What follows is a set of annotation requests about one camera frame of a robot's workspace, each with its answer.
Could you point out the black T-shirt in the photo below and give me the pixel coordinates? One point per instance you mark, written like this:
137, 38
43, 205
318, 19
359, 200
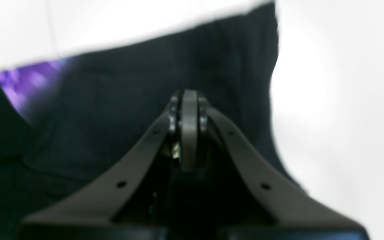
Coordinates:
65, 122

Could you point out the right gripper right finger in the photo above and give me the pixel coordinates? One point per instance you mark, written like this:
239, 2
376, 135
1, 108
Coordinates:
290, 206

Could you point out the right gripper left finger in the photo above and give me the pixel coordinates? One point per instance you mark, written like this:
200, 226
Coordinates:
99, 201

